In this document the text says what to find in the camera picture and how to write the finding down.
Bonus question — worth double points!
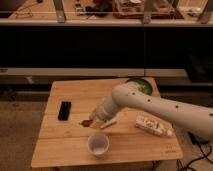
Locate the cluttered background bench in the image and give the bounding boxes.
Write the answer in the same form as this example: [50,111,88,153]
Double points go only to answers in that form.
[0,0,213,27]

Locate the green ceramic bowl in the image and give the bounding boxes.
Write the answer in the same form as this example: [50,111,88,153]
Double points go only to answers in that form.
[128,77,153,95]

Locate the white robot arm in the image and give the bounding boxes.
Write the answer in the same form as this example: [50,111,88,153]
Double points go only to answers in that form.
[89,82,213,142]

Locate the wooden folding table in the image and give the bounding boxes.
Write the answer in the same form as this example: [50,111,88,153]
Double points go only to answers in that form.
[31,79,183,168]

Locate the black floor cable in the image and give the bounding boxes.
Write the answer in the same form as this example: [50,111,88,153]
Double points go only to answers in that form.
[176,143,213,171]

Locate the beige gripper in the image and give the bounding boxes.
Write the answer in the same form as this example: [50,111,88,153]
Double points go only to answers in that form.
[89,109,103,129]

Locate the white sponge block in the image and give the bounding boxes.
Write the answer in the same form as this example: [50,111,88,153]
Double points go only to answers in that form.
[100,119,117,129]

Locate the white paper cup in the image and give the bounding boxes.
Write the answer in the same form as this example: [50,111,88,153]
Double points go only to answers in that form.
[87,133,109,157]

